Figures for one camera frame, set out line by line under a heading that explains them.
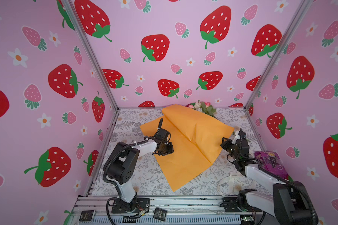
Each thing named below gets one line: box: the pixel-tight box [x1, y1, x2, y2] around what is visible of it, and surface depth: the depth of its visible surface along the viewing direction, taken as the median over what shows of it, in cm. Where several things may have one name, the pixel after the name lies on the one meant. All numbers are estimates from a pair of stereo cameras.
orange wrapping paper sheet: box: [139, 104, 235, 192], surface depth 94 cm
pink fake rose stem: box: [185, 99, 219, 120], surface depth 121 cm
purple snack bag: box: [253, 150, 289, 180], surface depth 86 cm
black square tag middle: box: [153, 207, 168, 222], surface depth 71 cm
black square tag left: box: [78, 210, 96, 222], surface depth 71 cm
